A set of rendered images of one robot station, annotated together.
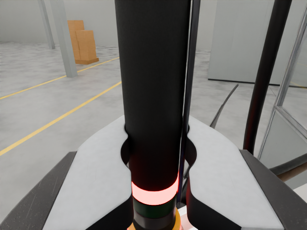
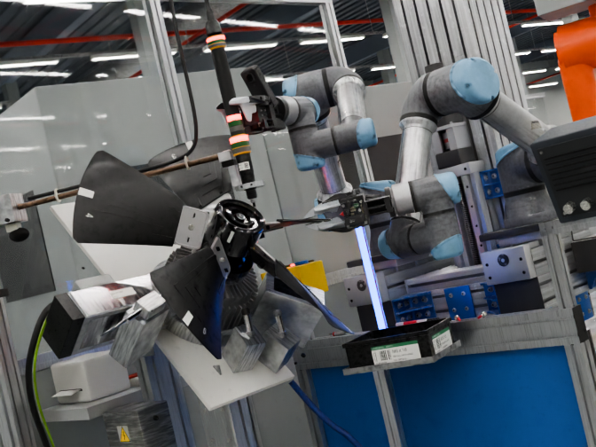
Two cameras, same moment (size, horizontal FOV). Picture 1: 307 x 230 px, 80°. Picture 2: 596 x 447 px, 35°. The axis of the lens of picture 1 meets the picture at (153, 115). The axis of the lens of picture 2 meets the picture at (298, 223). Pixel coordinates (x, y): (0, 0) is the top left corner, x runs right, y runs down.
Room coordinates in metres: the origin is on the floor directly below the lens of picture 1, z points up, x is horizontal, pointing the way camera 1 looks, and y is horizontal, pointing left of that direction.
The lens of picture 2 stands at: (1.83, 1.33, 1.14)
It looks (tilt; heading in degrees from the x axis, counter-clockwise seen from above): 1 degrees up; 215
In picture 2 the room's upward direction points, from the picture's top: 13 degrees counter-clockwise
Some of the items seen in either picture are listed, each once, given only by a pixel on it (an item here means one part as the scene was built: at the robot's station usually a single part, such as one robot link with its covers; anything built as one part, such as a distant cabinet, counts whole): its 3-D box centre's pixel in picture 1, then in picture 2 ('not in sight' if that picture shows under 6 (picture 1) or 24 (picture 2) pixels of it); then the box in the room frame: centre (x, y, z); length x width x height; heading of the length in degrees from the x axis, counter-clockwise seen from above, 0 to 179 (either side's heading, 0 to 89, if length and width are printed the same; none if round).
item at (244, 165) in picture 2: not in sight; (231, 104); (0.09, 0.00, 1.49); 0.04 x 0.04 x 0.46
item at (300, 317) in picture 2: not in sight; (285, 309); (0.04, -0.02, 0.98); 0.20 x 0.16 x 0.20; 81
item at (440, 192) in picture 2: not in sight; (435, 192); (-0.11, 0.36, 1.17); 0.11 x 0.08 x 0.09; 118
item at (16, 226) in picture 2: not in sight; (19, 231); (0.35, -0.53, 1.32); 0.05 x 0.04 x 0.05; 116
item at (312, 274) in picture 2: not in sight; (294, 284); (-0.31, -0.23, 1.02); 0.16 x 0.10 x 0.11; 81
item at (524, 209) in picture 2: not in sight; (528, 205); (-0.69, 0.34, 1.09); 0.15 x 0.15 x 0.10
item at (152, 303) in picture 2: not in sight; (150, 305); (0.44, -0.06, 1.08); 0.07 x 0.04 x 0.06; 1
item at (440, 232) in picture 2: not in sight; (438, 235); (-0.12, 0.34, 1.08); 0.11 x 0.08 x 0.11; 78
